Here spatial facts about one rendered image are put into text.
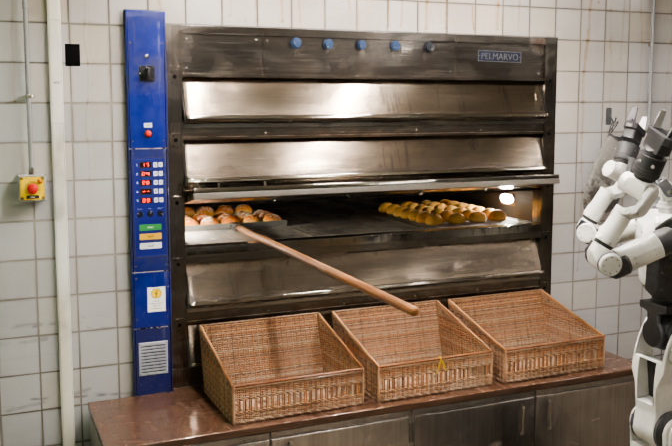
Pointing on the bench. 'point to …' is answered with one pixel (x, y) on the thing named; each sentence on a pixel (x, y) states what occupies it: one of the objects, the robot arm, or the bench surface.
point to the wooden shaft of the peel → (334, 273)
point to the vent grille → (153, 358)
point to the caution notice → (156, 299)
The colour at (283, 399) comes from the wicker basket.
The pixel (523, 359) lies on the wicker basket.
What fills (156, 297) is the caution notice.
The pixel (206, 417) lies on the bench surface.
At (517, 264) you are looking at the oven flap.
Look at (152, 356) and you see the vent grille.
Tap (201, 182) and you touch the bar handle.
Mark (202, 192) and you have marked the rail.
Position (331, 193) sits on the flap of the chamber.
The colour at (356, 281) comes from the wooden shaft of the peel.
